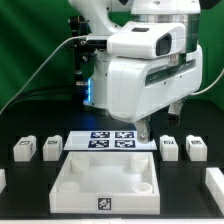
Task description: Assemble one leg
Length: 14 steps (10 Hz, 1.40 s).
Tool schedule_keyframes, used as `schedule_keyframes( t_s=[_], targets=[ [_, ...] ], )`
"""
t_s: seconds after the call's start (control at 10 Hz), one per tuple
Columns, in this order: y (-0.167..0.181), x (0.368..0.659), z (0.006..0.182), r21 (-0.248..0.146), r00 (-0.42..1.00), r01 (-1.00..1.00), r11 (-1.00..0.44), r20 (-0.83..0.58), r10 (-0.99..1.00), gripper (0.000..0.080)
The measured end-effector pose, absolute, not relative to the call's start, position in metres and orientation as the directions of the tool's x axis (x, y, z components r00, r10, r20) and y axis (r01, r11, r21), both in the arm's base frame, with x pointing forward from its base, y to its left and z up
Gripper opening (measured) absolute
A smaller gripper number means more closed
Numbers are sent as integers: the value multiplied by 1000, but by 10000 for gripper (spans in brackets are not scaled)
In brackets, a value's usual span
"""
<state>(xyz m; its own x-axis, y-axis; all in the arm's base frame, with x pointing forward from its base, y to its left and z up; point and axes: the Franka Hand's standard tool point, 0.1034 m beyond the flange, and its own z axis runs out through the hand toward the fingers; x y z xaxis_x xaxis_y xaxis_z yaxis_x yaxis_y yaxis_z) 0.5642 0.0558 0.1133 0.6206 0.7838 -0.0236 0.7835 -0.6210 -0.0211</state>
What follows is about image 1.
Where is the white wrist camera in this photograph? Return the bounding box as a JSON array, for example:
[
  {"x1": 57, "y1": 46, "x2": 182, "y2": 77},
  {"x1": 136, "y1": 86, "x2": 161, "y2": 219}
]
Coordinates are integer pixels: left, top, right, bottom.
[{"x1": 107, "y1": 22, "x2": 186, "y2": 59}]

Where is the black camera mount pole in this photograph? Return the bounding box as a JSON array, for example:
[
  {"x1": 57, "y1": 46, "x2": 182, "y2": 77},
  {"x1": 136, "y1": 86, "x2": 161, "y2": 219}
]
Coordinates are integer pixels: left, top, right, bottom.
[{"x1": 68, "y1": 16, "x2": 88, "y2": 101}]

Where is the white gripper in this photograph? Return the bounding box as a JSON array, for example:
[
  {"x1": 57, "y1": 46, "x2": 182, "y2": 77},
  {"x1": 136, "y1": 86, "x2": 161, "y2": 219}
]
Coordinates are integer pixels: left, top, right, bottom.
[{"x1": 107, "y1": 46, "x2": 202, "y2": 144}]

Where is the grey camera on base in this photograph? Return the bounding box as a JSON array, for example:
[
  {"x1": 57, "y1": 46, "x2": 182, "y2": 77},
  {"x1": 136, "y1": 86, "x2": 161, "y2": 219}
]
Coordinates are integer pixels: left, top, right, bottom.
[{"x1": 87, "y1": 38, "x2": 107, "y2": 49}]

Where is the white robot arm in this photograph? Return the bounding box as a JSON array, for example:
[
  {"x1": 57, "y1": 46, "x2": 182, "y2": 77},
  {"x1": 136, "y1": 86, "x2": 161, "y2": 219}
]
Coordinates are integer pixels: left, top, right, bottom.
[{"x1": 68, "y1": 0, "x2": 221, "y2": 143}]

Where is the black cable bundle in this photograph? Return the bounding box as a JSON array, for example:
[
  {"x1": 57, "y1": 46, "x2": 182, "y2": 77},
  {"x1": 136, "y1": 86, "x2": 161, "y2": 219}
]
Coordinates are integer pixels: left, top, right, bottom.
[{"x1": 0, "y1": 84, "x2": 84, "y2": 116}]

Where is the white obstacle piece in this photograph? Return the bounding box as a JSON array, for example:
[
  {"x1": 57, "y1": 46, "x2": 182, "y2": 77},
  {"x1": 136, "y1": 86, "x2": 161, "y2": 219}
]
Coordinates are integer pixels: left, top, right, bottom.
[
  {"x1": 205, "y1": 167, "x2": 224, "y2": 216},
  {"x1": 0, "y1": 169, "x2": 6, "y2": 194}
]

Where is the white marker base sheet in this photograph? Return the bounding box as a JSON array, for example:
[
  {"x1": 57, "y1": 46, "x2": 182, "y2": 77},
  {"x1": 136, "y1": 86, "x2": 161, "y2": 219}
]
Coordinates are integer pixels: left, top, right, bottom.
[{"x1": 64, "y1": 131, "x2": 157, "y2": 151}]

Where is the white left obstacle piece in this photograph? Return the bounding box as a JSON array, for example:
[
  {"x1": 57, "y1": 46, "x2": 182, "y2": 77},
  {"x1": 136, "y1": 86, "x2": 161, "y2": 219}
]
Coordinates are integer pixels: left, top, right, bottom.
[{"x1": 0, "y1": 169, "x2": 6, "y2": 194}]

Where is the white right obstacle piece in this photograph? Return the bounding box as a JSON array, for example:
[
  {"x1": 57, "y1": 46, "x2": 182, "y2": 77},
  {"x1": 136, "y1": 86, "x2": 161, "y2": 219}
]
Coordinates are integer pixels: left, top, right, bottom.
[{"x1": 205, "y1": 167, "x2": 224, "y2": 216}]

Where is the white square tabletop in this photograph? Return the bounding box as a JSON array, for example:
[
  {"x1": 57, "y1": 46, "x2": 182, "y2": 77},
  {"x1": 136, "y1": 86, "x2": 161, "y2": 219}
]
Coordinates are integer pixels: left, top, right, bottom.
[{"x1": 49, "y1": 151, "x2": 160, "y2": 215}]

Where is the white camera cable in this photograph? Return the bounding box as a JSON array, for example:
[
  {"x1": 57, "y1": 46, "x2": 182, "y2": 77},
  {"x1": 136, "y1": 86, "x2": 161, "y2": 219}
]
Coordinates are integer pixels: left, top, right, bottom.
[{"x1": 0, "y1": 34, "x2": 88, "y2": 115}]

